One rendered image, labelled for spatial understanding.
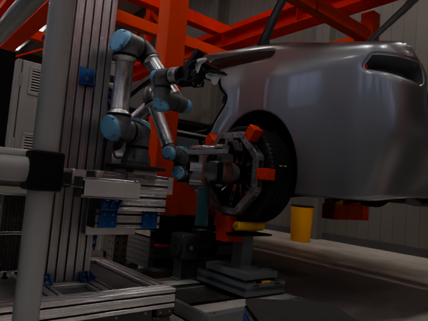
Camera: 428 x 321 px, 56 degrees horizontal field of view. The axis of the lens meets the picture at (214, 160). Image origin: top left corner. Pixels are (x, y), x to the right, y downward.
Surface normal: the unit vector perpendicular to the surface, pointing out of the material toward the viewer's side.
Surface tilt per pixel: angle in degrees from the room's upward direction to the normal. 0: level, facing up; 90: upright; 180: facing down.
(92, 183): 90
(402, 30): 90
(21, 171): 105
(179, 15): 90
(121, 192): 90
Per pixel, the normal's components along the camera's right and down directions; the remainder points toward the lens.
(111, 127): -0.59, 0.03
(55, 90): 0.64, 0.00
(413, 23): -0.76, -0.11
